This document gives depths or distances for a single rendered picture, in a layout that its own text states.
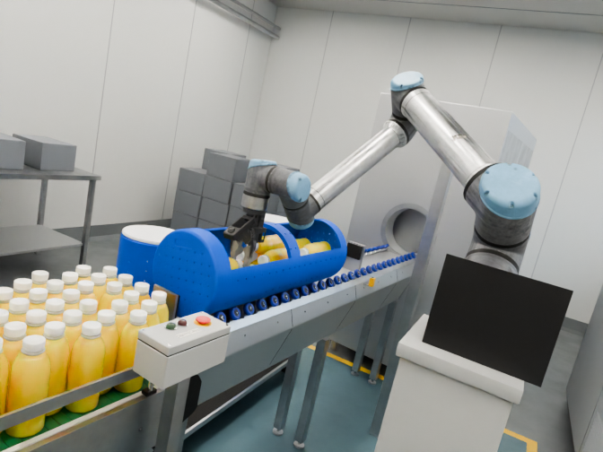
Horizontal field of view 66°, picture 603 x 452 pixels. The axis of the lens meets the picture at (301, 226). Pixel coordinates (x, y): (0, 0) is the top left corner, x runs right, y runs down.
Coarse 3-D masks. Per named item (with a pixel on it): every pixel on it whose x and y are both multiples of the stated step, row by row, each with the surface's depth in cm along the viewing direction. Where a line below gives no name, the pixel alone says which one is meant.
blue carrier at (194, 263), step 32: (288, 224) 205; (320, 224) 216; (160, 256) 149; (192, 256) 142; (224, 256) 141; (288, 256) 172; (320, 256) 190; (192, 288) 142; (224, 288) 140; (256, 288) 156; (288, 288) 180
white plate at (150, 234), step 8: (128, 232) 196; (136, 232) 199; (144, 232) 202; (152, 232) 204; (160, 232) 207; (168, 232) 210; (136, 240) 191; (144, 240) 191; (152, 240) 192; (160, 240) 195
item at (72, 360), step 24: (24, 312) 104; (48, 312) 106; (0, 336) 96; (24, 336) 94; (48, 336) 96; (72, 336) 102; (96, 336) 100; (0, 360) 87; (24, 360) 88; (48, 360) 92; (72, 360) 99; (96, 360) 100; (0, 384) 87; (24, 384) 88; (48, 384) 93; (72, 384) 100; (0, 408) 88; (72, 408) 100; (0, 432) 90; (24, 432) 90
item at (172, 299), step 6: (156, 288) 141; (162, 288) 140; (168, 294) 139; (174, 294) 138; (168, 300) 139; (174, 300) 138; (168, 306) 139; (174, 306) 138; (174, 312) 138; (174, 318) 139
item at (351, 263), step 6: (348, 246) 253; (354, 246) 251; (360, 246) 251; (348, 252) 254; (354, 252) 252; (360, 252) 250; (348, 258) 255; (354, 258) 252; (360, 258) 252; (348, 264) 256; (354, 264) 254; (360, 264) 252
